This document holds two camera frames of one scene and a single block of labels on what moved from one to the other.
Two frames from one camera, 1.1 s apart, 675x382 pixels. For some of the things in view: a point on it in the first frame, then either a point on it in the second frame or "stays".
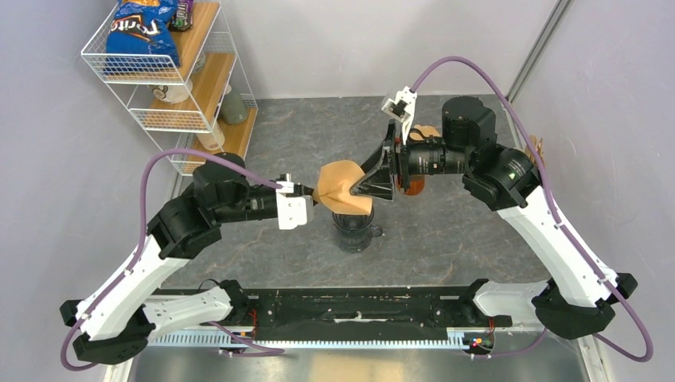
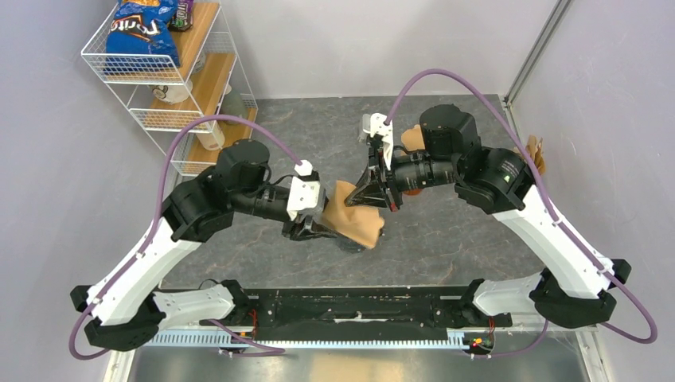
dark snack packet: [182, 19] stays
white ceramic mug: [173, 93] stays
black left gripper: [304, 191] -> [304, 227]
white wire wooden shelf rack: [186, 84] stays
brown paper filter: [333, 190] -> [362, 224]
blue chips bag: [139, 38] stays
